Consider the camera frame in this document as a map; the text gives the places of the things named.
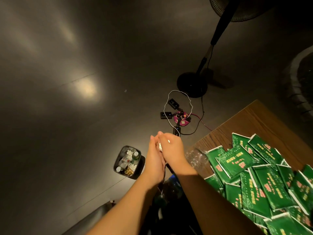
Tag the person's right hand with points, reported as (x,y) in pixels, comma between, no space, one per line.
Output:
(173,149)

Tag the person's left hand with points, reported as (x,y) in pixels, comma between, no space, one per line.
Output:
(154,166)

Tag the white paper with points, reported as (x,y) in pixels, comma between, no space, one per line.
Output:
(159,145)

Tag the clear plastic water bottle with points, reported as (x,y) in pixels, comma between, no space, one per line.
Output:
(196,159)

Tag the pile of green packets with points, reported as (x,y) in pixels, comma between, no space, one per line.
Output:
(264,183)

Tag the person's right forearm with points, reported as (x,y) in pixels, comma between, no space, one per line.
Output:
(210,203)

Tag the person's left forearm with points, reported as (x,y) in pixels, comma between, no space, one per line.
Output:
(127,210)

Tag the black trash bin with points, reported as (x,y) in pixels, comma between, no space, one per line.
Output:
(128,161)

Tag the pink power socket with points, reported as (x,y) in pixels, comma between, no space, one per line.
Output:
(182,119)

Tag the black power adapter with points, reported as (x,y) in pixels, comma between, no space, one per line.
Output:
(166,115)
(173,103)

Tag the black standing fan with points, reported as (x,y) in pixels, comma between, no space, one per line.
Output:
(217,31)

